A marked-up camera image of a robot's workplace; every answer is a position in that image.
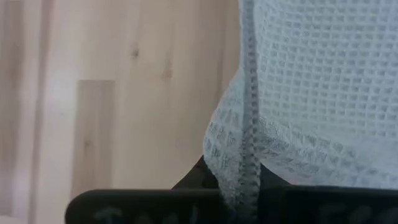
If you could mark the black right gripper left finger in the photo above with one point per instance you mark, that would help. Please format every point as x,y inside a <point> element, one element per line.
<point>140,207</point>

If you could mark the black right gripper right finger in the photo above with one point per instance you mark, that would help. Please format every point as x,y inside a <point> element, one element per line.
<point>326,207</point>

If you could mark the large grey waffle towel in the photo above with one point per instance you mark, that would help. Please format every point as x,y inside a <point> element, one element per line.
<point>311,93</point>

